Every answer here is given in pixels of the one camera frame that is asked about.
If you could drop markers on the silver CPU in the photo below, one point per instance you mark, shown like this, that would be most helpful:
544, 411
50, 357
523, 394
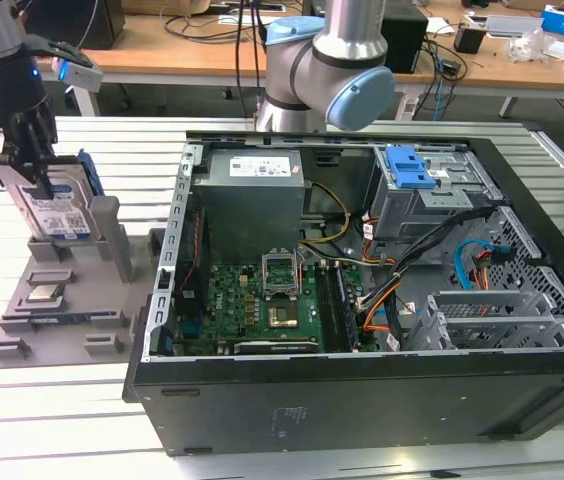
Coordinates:
44, 295

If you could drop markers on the CPU socket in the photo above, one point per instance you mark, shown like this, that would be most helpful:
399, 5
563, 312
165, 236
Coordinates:
283, 316

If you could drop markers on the large black box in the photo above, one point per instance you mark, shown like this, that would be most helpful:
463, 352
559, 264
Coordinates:
104, 25

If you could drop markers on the black open PC case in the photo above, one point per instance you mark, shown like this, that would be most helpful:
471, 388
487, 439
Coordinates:
362, 410

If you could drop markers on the grey parts rack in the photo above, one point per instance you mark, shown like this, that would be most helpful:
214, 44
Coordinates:
82, 300

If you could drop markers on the grey metal disk bay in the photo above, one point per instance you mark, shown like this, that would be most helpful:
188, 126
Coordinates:
492, 320

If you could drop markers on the grey power supply unit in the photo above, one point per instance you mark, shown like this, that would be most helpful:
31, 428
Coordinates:
252, 210

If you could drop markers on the blue plastic cage latch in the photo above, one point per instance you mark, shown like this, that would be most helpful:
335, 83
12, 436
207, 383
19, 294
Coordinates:
408, 167

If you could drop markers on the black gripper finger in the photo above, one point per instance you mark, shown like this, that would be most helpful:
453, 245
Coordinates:
37, 140

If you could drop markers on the long wooden desk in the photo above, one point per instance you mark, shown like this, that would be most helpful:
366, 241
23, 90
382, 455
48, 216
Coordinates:
162, 57

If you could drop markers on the grey flat box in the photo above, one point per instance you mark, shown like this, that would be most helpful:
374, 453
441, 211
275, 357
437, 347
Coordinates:
512, 25

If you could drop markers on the grey metal drive cage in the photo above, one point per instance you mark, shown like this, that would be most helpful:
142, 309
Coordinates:
412, 210

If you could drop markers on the green motherboard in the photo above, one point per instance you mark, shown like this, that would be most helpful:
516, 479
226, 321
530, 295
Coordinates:
232, 310

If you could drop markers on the dark RAM stick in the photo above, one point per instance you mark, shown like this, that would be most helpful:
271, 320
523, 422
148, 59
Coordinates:
57, 320

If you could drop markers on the black graphics card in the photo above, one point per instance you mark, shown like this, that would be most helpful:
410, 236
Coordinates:
277, 346

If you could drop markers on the hard disk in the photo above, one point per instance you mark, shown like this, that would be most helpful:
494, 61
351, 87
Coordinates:
62, 215

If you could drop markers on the black computer tower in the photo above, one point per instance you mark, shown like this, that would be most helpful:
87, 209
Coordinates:
404, 40

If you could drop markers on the clear plastic bag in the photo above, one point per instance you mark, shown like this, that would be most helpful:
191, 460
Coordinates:
532, 45

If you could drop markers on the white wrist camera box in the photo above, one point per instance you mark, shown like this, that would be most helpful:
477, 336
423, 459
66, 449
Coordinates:
82, 75

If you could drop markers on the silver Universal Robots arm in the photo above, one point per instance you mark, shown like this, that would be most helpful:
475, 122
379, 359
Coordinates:
347, 30

